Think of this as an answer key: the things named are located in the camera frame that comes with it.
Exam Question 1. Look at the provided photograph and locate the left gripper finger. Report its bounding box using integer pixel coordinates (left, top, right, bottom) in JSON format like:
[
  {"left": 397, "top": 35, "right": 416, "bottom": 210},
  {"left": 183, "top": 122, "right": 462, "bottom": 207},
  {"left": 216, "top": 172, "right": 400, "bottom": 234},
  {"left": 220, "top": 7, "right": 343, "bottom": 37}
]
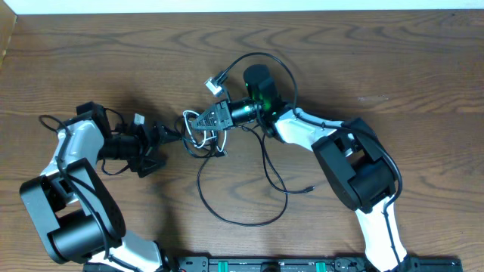
[
  {"left": 134, "top": 157, "right": 166, "bottom": 178},
  {"left": 153, "top": 121, "right": 182, "bottom": 145}
]

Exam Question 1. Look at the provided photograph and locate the white cable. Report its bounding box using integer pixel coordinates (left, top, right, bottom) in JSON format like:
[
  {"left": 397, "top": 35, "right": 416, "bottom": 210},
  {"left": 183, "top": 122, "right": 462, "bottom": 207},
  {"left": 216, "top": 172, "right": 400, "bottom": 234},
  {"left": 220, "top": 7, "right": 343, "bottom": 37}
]
[{"left": 182, "top": 110, "right": 228, "bottom": 153}]

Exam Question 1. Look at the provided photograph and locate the black cable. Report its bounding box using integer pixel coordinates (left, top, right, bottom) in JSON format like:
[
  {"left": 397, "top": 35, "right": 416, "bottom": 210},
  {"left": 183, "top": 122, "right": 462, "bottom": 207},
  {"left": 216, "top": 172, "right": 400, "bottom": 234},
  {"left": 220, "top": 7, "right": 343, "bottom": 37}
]
[{"left": 173, "top": 115, "right": 316, "bottom": 227}]

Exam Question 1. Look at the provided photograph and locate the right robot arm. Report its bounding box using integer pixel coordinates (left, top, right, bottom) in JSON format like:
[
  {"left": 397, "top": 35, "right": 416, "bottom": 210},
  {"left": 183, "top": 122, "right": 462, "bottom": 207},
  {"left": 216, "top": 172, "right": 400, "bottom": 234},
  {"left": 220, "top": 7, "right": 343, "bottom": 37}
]
[{"left": 191, "top": 64, "right": 408, "bottom": 271}]

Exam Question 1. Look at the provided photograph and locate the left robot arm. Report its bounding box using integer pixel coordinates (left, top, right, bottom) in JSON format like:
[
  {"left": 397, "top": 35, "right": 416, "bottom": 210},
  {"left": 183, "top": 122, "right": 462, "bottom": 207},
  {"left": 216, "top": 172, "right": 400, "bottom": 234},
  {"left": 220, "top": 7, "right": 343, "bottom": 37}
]
[{"left": 20, "top": 102, "right": 181, "bottom": 271}]

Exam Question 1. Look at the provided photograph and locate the left camera cable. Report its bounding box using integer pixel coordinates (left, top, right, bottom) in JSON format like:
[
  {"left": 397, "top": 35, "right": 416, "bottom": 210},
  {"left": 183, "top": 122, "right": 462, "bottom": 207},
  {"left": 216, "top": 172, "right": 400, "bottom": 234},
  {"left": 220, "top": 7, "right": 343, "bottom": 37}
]
[{"left": 38, "top": 114, "right": 144, "bottom": 272}]

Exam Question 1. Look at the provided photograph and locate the camera cable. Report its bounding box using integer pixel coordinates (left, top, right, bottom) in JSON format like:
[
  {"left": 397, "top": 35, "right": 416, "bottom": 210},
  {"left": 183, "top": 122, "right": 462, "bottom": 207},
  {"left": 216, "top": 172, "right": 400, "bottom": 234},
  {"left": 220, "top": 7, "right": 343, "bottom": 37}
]
[
  {"left": 217, "top": 51, "right": 404, "bottom": 271},
  {"left": 38, "top": 114, "right": 144, "bottom": 272}
]

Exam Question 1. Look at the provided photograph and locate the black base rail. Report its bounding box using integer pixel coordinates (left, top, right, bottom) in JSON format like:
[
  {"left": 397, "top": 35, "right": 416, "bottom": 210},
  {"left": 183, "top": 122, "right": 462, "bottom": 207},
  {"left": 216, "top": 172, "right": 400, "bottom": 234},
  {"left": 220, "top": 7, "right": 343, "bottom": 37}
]
[{"left": 175, "top": 256, "right": 463, "bottom": 272}]

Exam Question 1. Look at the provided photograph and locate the right camera cable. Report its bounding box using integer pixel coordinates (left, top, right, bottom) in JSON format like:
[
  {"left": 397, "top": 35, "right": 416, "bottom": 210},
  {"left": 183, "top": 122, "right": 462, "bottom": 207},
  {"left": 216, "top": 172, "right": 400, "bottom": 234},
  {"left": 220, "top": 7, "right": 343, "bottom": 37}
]
[{"left": 217, "top": 51, "right": 404, "bottom": 271}]

